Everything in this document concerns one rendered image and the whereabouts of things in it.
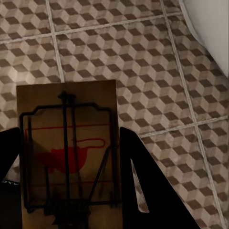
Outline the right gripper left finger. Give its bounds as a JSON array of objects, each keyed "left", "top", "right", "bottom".
[{"left": 0, "top": 127, "right": 20, "bottom": 184}]

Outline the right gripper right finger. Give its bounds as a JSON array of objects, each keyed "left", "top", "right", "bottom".
[{"left": 119, "top": 127, "right": 200, "bottom": 229}]

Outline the mousetrap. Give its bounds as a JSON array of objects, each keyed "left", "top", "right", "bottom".
[{"left": 16, "top": 80, "right": 123, "bottom": 229}]

